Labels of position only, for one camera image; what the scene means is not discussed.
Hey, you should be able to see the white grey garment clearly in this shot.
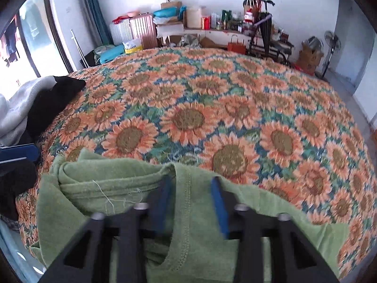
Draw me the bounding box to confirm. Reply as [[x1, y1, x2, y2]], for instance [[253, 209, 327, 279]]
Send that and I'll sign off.
[[0, 76, 57, 146]]

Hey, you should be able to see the orange shopping bag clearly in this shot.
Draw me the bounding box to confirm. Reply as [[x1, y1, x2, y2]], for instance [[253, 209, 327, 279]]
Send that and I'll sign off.
[[227, 34, 247, 55]]

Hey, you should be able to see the cream plastic bucket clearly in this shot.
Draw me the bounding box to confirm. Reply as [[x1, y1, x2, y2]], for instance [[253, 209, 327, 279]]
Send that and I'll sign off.
[[186, 6, 202, 29]]

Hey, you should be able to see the black garment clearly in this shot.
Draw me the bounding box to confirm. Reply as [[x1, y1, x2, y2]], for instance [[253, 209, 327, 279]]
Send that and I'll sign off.
[[18, 76, 86, 144]]

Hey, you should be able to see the red tin can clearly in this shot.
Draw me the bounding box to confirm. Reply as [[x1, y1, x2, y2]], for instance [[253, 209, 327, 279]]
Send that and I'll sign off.
[[201, 16, 211, 30]]

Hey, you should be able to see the teal flat cushion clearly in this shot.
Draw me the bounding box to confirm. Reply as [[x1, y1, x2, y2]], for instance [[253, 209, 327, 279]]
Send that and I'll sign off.
[[100, 44, 125, 65]]

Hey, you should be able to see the teal basin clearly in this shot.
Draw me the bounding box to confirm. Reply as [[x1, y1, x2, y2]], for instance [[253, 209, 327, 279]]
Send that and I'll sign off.
[[153, 6, 178, 18]]

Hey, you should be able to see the brown cardboard box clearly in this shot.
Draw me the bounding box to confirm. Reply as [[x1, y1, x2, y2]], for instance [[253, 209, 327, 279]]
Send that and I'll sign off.
[[295, 42, 324, 75]]

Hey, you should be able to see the white ribbed suitcase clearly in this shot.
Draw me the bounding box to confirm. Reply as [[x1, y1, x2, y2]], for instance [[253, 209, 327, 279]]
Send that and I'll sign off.
[[109, 19, 133, 46]]

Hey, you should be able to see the sunflower pattern bedspread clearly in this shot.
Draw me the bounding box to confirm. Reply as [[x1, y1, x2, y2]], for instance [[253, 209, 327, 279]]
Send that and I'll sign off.
[[16, 48, 376, 279]]

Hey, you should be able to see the black standing fan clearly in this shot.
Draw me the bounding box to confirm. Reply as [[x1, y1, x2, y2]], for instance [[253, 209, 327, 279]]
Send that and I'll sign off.
[[320, 31, 341, 80]]

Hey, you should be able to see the green knit shirt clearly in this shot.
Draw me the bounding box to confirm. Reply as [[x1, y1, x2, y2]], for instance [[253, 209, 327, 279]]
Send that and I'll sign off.
[[31, 150, 349, 282]]

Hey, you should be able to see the teal curtain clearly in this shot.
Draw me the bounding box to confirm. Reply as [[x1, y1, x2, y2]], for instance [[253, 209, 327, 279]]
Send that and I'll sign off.
[[82, 0, 113, 46]]

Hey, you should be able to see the yellow white bag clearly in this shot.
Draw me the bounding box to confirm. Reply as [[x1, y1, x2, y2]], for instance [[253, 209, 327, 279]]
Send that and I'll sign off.
[[123, 38, 143, 54]]

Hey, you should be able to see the pink ribbed suitcase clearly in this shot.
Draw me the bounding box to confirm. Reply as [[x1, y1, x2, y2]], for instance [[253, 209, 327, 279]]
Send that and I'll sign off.
[[130, 13, 158, 49]]

